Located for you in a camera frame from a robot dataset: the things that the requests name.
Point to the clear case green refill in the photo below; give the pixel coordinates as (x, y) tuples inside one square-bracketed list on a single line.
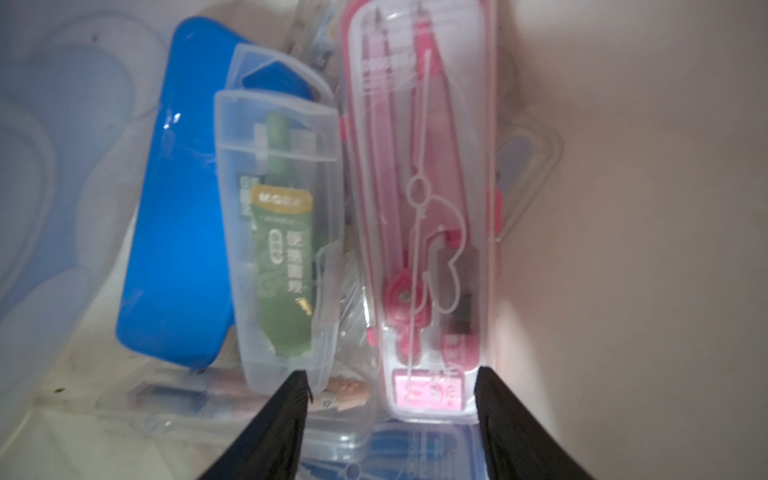
[(281, 183)]

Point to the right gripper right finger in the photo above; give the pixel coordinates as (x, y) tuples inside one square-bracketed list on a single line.
[(516, 446)]

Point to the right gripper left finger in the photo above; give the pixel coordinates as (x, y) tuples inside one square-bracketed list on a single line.
[(270, 445)]

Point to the pink compass set case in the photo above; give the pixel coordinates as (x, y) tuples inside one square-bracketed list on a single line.
[(419, 82)]

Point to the blue plastic pencil case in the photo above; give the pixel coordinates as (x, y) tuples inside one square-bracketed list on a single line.
[(177, 304)]

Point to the white canvas cartoon bag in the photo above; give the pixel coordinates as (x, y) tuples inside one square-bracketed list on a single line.
[(632, 296)]

